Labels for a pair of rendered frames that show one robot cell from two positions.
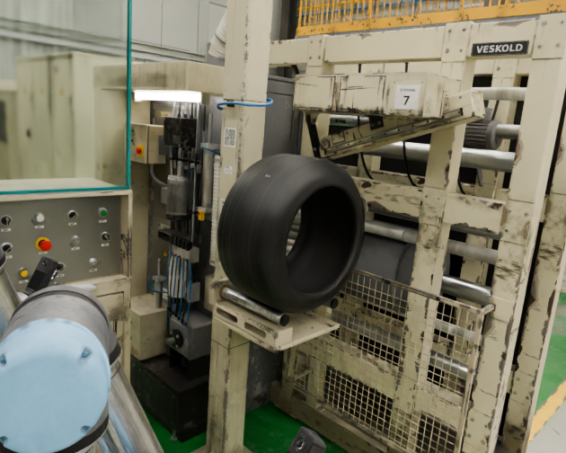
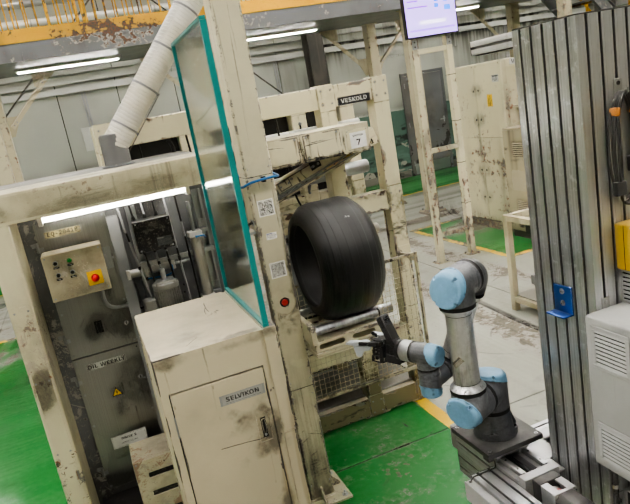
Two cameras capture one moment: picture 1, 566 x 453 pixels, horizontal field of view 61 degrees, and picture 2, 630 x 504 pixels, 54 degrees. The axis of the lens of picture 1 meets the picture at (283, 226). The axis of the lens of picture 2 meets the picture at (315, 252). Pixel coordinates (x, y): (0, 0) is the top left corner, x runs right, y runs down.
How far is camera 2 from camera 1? 2.68 m
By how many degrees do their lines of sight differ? 61
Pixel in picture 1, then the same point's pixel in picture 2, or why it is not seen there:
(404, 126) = (338, 160)
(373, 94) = (333, 143)
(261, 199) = (363, 230)
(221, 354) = (307, 394)
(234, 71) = (255, 151)
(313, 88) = (278, 151)
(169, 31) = not seen: outside the picture
